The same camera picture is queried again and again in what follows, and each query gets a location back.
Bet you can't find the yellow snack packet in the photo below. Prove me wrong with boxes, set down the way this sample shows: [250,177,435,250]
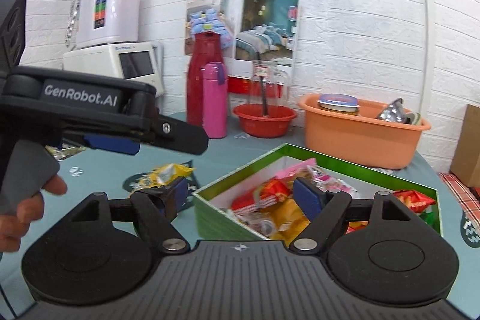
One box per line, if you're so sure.
[133,163,194,191]

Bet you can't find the yellow cellophane snack bag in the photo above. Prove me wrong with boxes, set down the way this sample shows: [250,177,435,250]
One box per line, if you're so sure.
[268,198,310,246]

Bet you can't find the pink peanut snack bag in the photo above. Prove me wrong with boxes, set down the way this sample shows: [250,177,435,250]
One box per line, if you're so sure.
[274,157,358,196]

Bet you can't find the large red checkered snack bag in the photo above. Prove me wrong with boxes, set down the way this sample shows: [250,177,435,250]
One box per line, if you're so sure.
[230,179,292,215]

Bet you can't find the brown cake clear packet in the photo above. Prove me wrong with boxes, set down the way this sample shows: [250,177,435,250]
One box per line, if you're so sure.
[236,211,278,238]

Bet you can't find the red snack packet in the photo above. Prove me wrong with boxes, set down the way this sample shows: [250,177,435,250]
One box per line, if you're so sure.
[393,190,436,214]

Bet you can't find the green candy packet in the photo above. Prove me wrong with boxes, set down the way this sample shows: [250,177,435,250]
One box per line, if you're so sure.
[419,211,439,232]

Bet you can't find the person's left hand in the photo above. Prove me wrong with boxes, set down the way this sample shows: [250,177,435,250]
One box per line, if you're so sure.
[0,191,45,253]

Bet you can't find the pink thermos bottle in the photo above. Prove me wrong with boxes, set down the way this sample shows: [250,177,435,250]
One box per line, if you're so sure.
[202,62,228,139]

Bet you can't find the white machine with screen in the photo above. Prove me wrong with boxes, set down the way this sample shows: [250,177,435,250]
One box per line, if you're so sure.
[63,41,164,97]

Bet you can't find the orange plastic basin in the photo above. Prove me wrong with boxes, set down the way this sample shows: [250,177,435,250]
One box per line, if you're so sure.
[298,93,431,170]

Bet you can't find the green cardboard box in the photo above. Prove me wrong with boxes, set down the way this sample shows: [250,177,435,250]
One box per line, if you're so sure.
[193,144,443,242]

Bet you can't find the red plastic basket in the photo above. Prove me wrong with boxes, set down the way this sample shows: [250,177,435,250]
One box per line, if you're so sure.
[233,104,297,138]

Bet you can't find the red thermos jug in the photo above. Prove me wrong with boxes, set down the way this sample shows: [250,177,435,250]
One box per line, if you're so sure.
[186,32,224,127]

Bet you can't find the blue lidded tin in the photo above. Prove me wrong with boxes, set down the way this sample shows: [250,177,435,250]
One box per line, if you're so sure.
[317,93,360,115]

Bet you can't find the glass pitcher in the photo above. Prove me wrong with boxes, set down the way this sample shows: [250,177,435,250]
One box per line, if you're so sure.
[247,60,290,118]

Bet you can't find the steel bowl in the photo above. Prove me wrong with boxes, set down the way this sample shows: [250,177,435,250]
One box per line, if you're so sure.
[377,98,411,124]

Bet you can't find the white water purifier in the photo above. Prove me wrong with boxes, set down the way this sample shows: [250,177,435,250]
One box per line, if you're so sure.
[76,0,140,49]

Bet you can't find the bedding poster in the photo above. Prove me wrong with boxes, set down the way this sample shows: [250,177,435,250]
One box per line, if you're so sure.
[184,0,300,79]

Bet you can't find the brown cardboard box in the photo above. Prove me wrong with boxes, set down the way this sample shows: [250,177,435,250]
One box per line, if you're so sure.
[450,105,480,188]

